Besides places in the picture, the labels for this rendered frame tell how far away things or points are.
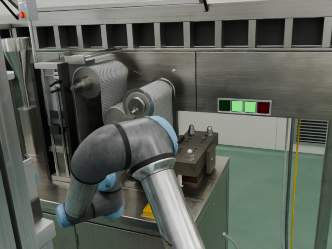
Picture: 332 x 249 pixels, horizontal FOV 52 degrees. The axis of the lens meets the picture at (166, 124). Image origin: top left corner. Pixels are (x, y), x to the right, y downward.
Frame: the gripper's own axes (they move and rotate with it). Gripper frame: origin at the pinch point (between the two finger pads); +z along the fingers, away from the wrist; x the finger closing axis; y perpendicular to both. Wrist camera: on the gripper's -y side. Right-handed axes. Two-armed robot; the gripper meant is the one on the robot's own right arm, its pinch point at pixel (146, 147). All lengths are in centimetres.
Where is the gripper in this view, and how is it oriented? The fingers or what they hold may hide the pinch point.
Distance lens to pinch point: 140.9
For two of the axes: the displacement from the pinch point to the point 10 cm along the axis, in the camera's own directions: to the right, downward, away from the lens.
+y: -0.6, -9.5, -2.9
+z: 3.7, -3.0, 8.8
